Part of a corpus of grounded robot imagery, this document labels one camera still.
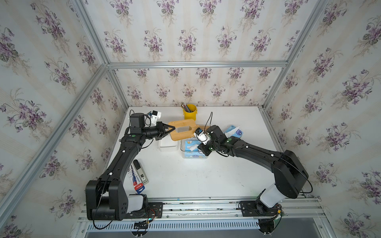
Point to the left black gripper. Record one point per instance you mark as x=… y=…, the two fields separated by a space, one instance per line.
x=159 y=130

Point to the clear plastic tissue box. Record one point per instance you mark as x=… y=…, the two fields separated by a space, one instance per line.
x=193 y=148

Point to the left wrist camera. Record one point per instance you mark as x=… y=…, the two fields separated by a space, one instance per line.
x=154 y=117

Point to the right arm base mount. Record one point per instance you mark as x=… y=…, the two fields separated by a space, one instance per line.
x=266 y=216

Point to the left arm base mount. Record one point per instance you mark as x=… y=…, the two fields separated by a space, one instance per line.
x=149 y=212

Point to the white plastic tray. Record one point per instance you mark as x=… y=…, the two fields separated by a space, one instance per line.
x=167 y=144

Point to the colored pencils bundle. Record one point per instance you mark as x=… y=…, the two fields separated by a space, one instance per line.
x=186 y=108

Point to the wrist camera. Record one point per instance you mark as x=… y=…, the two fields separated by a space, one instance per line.
x=200 y=135
x=154 y=117

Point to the yellow metal pen bucket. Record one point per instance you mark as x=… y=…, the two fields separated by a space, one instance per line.
x=191 y=115

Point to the bamboo tissue box lid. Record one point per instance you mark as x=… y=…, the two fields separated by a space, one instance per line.
x=184 y=129

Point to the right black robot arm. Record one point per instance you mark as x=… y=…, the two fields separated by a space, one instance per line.
x=289 y=174

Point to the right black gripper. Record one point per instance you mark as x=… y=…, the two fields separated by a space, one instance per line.
x=201 y=147

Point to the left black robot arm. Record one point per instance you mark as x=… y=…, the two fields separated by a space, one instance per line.
x=106 y=198

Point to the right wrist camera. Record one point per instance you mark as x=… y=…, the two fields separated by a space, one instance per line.
x=200 y=135

